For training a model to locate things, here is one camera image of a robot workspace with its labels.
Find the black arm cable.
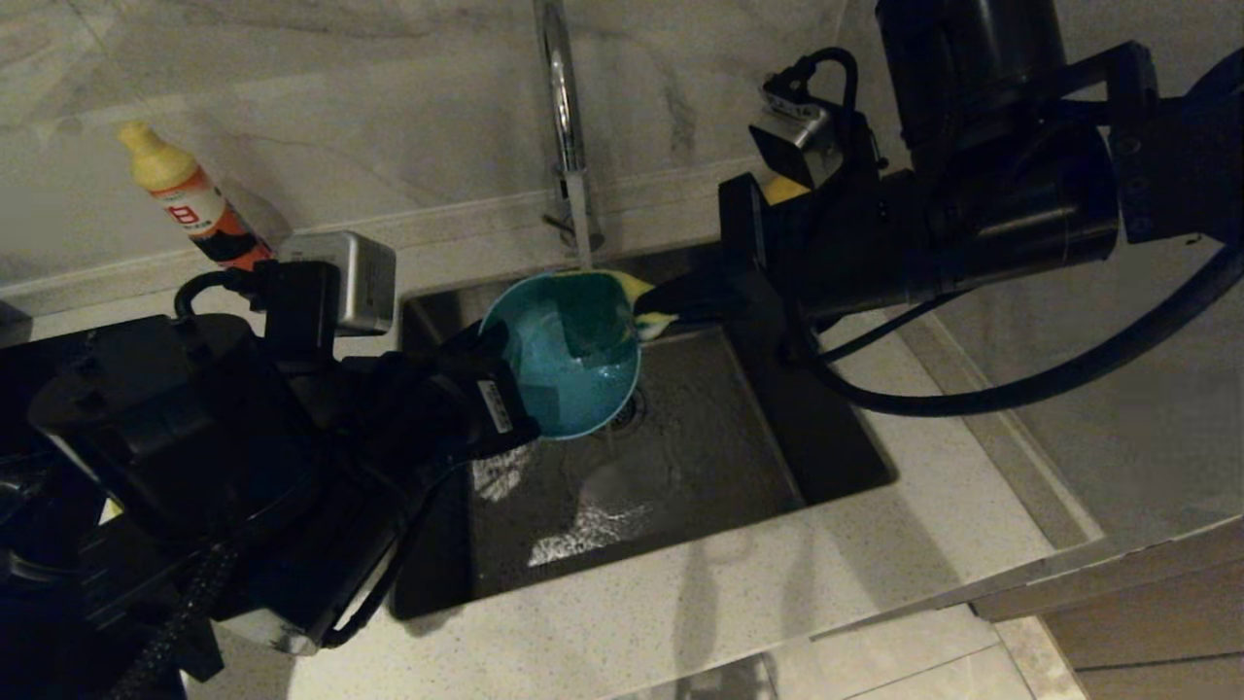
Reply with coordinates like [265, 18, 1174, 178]
[173, 267, 268, 322]
[773, 47, 1244, 419]

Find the stainless steel sink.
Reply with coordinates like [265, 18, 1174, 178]
[391, 236, 895, 620]

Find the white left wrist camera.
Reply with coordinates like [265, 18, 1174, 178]
[277, 230, 397, 337]

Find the black braided cable sleeve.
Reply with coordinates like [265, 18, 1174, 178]
[107, 544, 239, 700]

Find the yellow sponge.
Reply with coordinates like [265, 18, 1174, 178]
[605, 270, 681, 343]

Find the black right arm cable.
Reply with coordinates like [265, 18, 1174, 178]
[773, 47, 1244, 419]

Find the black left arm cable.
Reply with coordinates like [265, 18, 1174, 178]
[173, 267, 268, 322]

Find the running water stream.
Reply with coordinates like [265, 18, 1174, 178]
[567, 170, 596, 273]

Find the chrome faucet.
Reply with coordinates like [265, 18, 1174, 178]
[532, 0, 605, 256]

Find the teal bowl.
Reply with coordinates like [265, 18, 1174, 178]
[479, 270, 642, 441]

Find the metal sink drain strainer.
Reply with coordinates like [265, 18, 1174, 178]
[610, 387, 648, 436]

